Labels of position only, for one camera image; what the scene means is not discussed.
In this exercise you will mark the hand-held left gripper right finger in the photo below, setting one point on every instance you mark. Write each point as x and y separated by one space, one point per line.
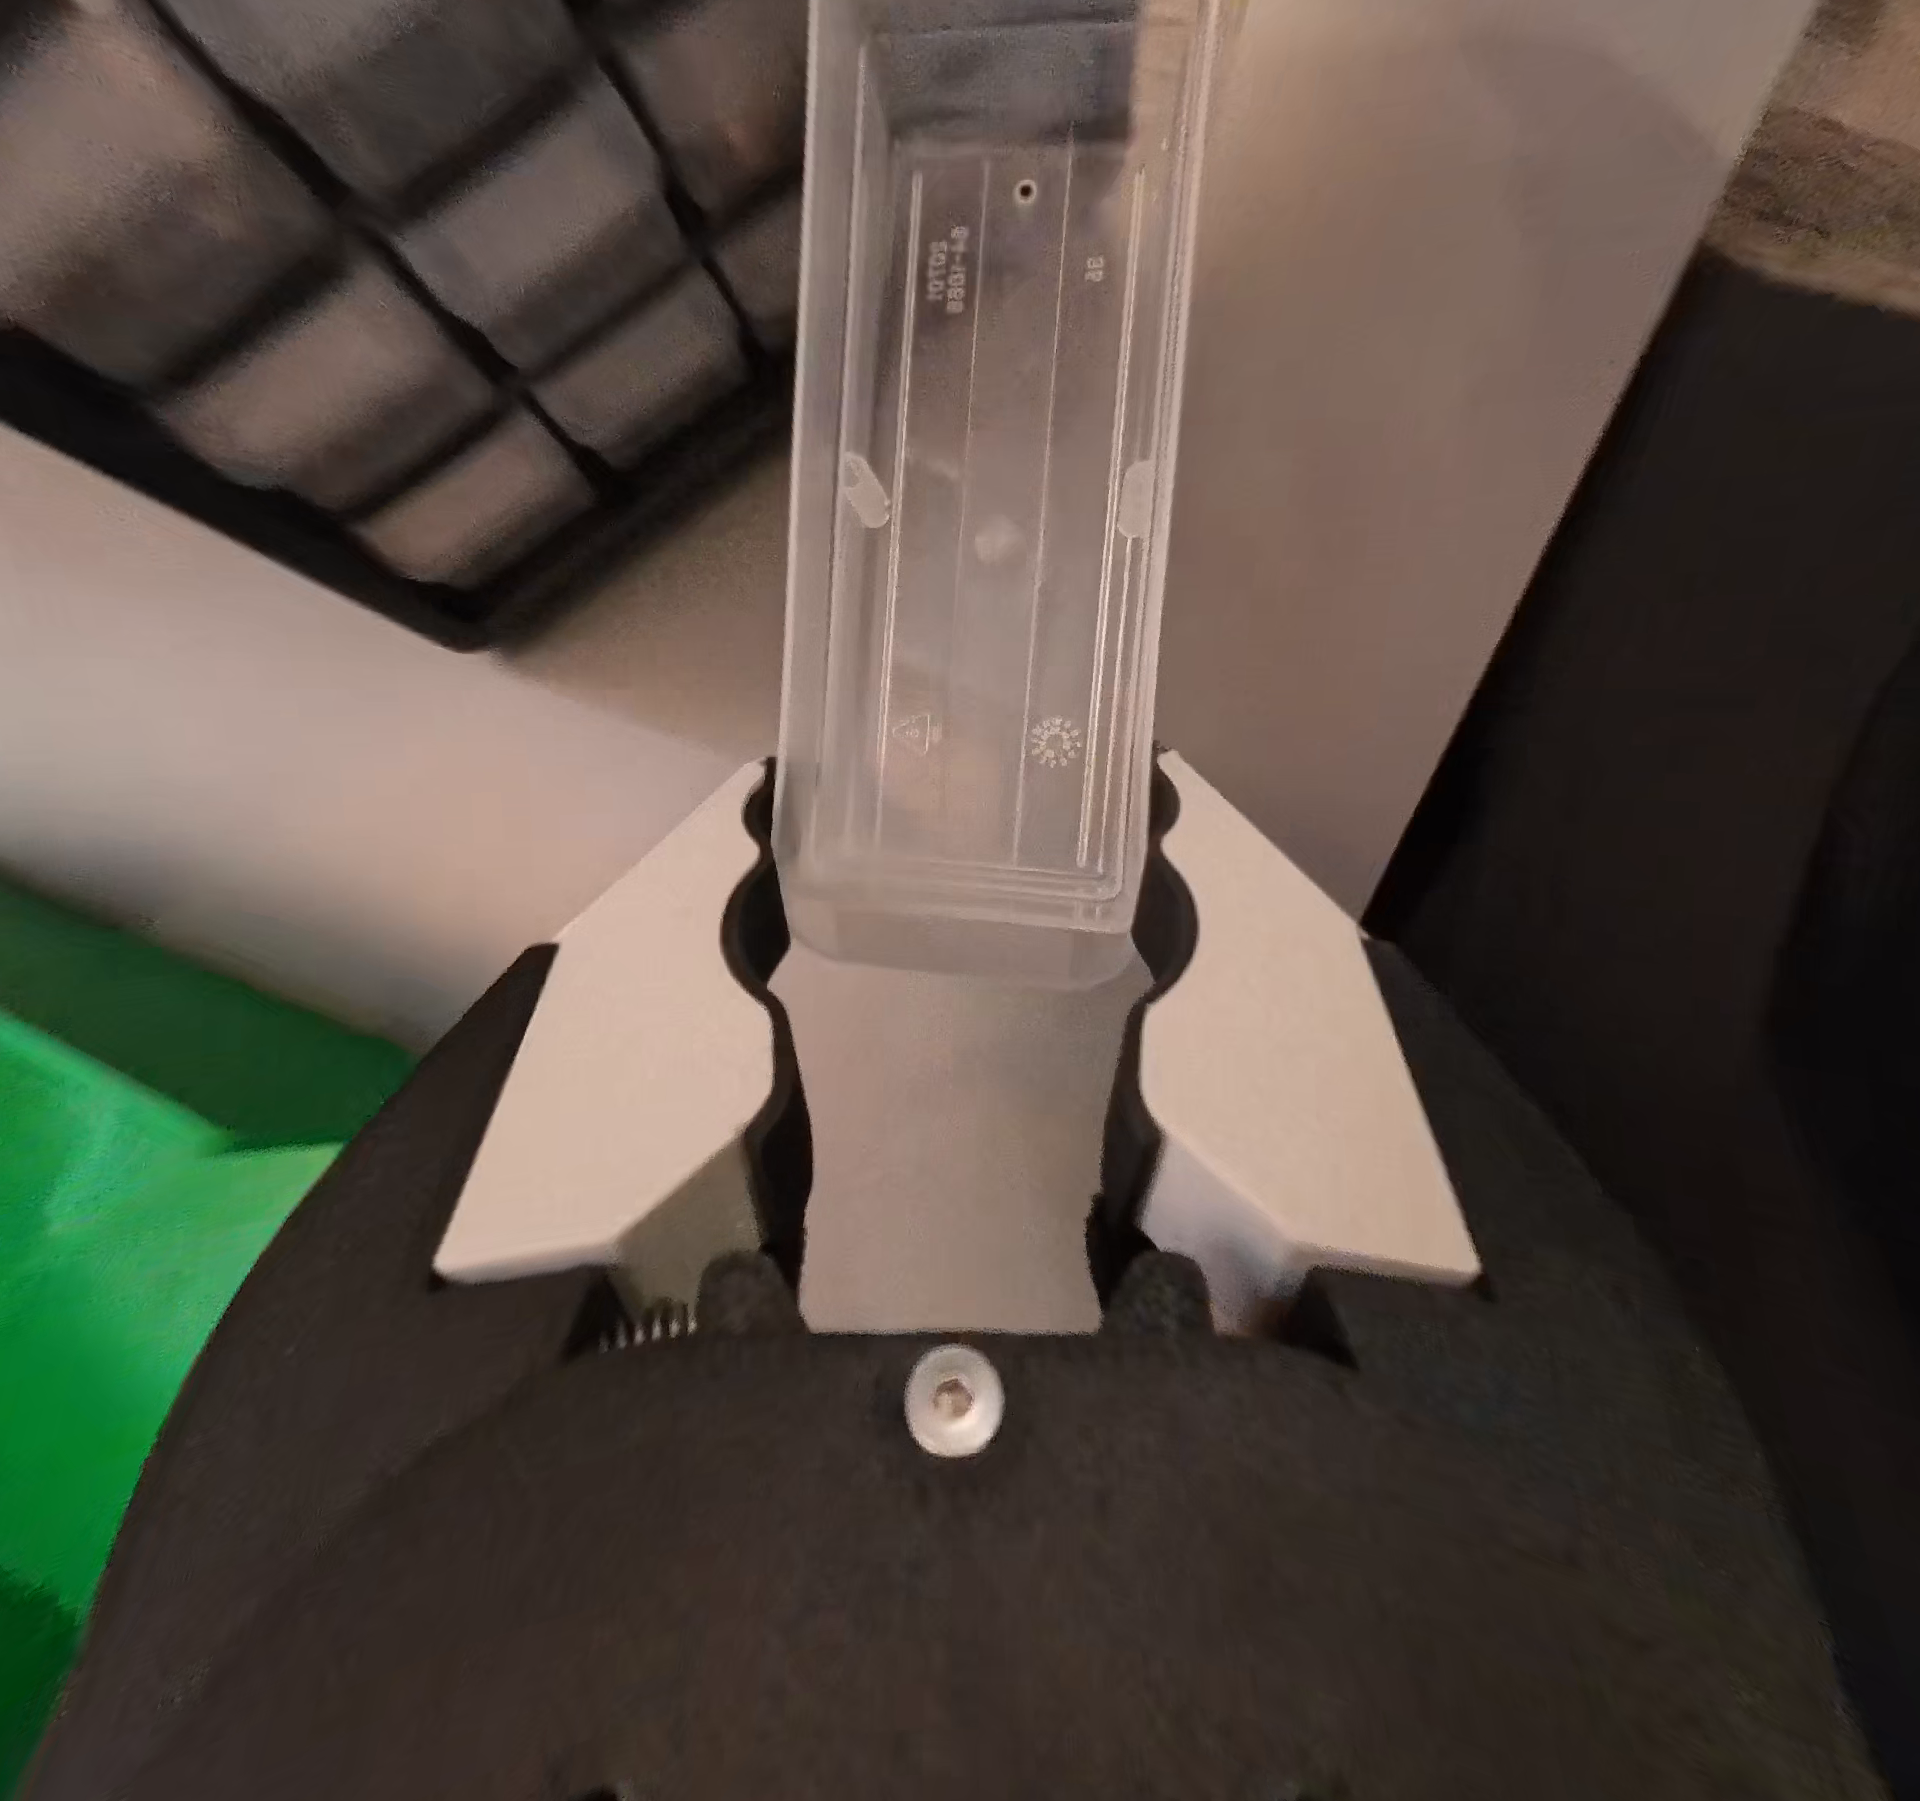
1292 1081

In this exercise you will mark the black drawer cabinet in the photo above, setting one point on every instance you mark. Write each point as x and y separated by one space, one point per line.
467 624

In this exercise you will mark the small clear plastic drawer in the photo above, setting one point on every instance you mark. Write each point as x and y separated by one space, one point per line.
990 479

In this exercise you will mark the array of clear cabinet drawers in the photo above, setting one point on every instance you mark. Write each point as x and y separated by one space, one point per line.
226 227

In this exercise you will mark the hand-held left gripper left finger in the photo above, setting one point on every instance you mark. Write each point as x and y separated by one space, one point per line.
630 1081

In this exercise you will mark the green plastic bin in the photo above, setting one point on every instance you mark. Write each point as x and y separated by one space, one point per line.
122 1155

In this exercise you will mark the person's black clothing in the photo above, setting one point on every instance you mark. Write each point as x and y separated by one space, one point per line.
1725 782

